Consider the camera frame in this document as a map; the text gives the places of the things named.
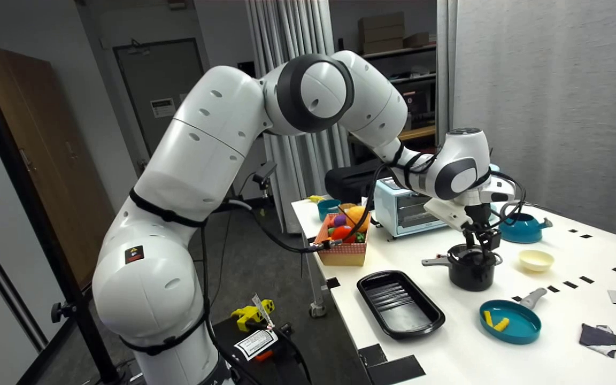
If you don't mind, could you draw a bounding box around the teal bowl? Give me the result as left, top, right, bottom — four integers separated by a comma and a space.
315, 195, 344, 223

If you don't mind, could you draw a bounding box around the red checkered fruit basket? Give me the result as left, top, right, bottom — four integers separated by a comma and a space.
315, 211, 372, 270

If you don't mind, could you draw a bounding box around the orange plush fruit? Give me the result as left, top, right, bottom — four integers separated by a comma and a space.
343, 204, 372, 230

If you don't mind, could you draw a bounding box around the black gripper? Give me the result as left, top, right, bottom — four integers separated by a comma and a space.
463, 204, 506, 252

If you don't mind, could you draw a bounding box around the black pot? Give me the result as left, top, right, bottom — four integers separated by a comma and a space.
421, 242, 506, 294

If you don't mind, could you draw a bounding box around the cream small bowl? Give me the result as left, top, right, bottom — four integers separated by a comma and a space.
518, 248, 559, 277

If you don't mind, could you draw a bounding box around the yellow toy food piece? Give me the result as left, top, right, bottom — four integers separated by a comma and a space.
481, 309, 514, 334

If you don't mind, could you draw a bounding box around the red plush tomato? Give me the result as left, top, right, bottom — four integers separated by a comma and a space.
328, 225, 356, 244

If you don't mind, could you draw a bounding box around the black grill tray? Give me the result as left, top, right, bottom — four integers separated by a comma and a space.
356, 268, 448, 343

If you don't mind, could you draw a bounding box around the yellow toy on floor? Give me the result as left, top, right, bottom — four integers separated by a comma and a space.
230, 297, 279, 334

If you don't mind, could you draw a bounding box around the blue pan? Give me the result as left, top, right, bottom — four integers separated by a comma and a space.
478, 284, 551, 346

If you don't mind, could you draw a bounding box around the dark folded cloth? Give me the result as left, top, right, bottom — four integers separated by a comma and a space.
577, 321, 616, 360

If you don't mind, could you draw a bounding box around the light blue toaster oven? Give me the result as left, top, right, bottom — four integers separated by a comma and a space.
372, 175, 453, 242

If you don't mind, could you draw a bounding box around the cardboard box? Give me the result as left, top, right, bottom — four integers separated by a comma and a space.
356, 10, 408, 56

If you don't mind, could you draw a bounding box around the grey door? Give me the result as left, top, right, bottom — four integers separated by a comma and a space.
111, 36, 211, 158

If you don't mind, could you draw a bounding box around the white labelled box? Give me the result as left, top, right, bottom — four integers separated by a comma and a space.
234, 328, 283, 363

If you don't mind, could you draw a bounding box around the teal kettle pot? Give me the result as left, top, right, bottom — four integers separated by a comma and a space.
498, 209, 556, 247

